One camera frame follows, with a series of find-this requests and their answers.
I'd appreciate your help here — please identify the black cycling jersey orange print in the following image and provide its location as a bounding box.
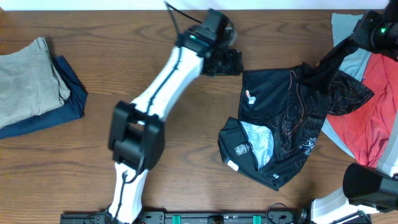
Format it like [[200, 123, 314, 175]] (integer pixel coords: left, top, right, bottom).
[[218, 39, 373, 190]]

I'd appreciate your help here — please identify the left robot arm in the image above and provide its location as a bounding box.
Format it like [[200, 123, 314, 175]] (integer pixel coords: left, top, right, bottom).
[[107, 46, 204, 223]]

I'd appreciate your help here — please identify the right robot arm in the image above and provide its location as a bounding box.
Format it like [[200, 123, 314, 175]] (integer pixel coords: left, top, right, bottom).
[[302, 1, 397, 223]]

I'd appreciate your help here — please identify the light grey t-shirt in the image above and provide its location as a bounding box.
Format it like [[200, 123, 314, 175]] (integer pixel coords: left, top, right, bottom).
[[322, 13, 375, 165]]

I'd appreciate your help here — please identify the folded navy blue garment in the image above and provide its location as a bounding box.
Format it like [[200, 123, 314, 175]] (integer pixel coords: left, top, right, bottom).
[[1, 55, 88, 139]]

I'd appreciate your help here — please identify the red t-shirt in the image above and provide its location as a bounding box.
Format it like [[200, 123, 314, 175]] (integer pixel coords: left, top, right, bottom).
[[327, 54, 397, 167]]

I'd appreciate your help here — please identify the folded beige garment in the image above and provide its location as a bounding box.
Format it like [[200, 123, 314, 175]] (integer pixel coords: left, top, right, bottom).
[[1, 37, 70, 128]]

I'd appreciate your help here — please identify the black mounting rail base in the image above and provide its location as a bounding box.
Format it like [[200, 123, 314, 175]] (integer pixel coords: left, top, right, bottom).
[[60, 204, 312, 224]]

